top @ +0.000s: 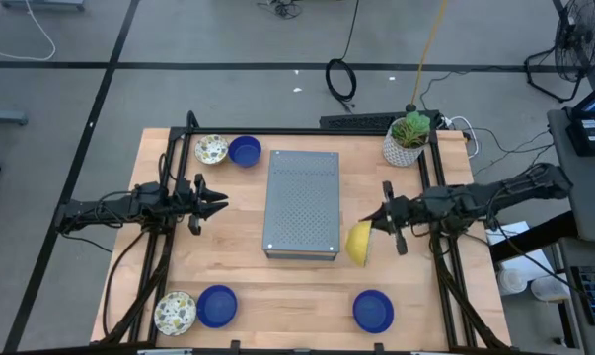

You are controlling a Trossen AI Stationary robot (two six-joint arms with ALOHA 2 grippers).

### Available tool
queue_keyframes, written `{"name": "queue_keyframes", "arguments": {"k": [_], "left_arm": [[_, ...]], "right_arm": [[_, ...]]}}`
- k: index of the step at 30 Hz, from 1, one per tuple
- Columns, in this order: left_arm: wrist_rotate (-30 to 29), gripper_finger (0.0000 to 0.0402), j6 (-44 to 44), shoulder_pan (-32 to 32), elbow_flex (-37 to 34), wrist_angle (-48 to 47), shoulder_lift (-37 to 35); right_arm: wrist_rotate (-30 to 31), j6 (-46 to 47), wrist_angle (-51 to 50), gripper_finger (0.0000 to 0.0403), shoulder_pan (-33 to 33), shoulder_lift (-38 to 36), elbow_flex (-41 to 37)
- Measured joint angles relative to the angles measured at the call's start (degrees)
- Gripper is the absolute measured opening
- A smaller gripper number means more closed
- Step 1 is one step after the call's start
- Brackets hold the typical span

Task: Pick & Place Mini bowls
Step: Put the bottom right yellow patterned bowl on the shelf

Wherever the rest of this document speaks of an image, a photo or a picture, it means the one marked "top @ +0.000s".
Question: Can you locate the grey perforated metal box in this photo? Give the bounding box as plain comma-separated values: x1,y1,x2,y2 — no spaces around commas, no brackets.
261,149,341,262

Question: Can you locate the yellow cable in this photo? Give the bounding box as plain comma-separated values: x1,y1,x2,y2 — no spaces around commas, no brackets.
409,0,449,113

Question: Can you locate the black floor fan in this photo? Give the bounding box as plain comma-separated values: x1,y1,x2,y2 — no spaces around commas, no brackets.
523,0,595,104

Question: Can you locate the white paper sheet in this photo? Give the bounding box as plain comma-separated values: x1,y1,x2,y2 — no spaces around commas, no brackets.
484,220,558,277

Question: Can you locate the white floor cable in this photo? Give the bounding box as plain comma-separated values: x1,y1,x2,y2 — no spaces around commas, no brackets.
0,0,57,63

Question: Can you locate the black aluminium table frame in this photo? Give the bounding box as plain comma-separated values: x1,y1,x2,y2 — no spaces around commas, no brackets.
89,110,513,355

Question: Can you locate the blue plastic bowl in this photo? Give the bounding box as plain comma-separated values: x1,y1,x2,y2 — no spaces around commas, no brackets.
227,135,263,169
195,284,239,329
351,289,396,335

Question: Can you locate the white power cable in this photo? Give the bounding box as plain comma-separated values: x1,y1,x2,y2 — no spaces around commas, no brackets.
444,115,481,160

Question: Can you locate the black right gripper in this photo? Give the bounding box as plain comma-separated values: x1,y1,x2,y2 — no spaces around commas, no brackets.
359,180,427,256

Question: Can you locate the succulent in white patterned pot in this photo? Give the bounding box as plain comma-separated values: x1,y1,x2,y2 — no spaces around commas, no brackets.
381,110,432,168

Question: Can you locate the black coiled cable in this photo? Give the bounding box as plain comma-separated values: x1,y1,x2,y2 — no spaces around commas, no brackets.
324,0,361,114

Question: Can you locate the grey desk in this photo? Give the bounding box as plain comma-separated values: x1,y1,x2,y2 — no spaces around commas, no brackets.
557,236,595,355
546,106,595,244

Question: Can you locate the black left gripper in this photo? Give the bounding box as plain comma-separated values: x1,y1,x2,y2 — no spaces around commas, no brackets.
177,173,230,237

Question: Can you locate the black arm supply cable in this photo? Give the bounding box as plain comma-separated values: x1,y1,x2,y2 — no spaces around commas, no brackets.
102,229,148,339

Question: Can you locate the grey metal cart base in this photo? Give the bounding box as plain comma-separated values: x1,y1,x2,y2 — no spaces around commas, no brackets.
0,0,86,12

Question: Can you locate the black desk crossbar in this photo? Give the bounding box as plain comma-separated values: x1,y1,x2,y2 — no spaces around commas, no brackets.
488,210,579,263

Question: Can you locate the tangled black cable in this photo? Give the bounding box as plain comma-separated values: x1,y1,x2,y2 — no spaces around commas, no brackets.
256,0,304,20

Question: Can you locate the grey furniture foot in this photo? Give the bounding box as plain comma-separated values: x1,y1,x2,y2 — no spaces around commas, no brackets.
0,108,30,126

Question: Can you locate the black laptop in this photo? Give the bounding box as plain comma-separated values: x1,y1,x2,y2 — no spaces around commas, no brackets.
565,73,595,158

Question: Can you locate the speckled bowl yellow outside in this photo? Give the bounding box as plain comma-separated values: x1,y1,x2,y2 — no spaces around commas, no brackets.
193,134,230,167
344,220,376,268
153,290,198,337

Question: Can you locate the black power strip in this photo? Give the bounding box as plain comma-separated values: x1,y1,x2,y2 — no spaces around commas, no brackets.
319,109,441,131

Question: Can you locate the thin black floor cable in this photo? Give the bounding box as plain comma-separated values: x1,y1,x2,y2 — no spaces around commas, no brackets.
418,63,558,177

